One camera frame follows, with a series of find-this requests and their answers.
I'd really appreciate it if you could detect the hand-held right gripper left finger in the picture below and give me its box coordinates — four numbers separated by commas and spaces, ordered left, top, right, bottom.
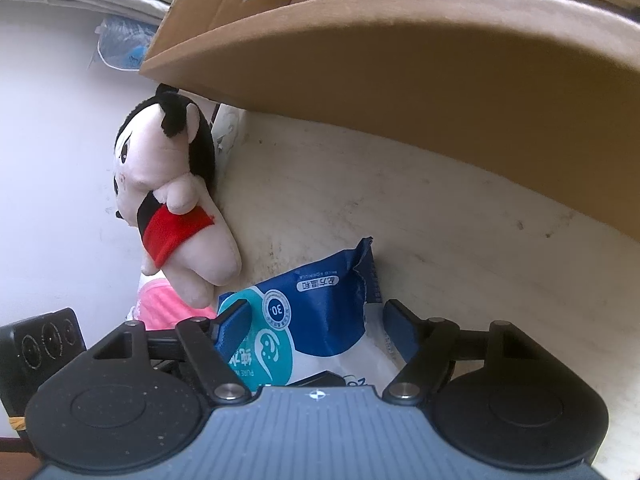
91, 299, 252, 404

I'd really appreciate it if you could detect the clear blue plastic bag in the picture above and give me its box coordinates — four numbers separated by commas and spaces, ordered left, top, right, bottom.
89, 14, 162, 72

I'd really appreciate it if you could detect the white plastic wrapper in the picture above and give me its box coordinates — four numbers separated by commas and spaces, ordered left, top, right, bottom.
210, 103, 247, 162

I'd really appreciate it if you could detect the plush doll with red bib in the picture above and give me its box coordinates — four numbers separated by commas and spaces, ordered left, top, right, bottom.
112, 83, 244, 308

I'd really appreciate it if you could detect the blue white wet wipes packet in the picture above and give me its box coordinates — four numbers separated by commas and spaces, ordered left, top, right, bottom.
215, 236, 407, 389

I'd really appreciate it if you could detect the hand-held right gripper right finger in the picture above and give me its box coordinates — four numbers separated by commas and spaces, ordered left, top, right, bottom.
382, 298, 547, 404

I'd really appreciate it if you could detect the brown cardboard box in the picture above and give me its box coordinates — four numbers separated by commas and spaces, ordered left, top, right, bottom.
139, 0, 640, 242

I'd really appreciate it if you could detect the pink ribbed cloth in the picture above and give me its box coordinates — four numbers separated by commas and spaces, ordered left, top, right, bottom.
130, 280, 217, 332

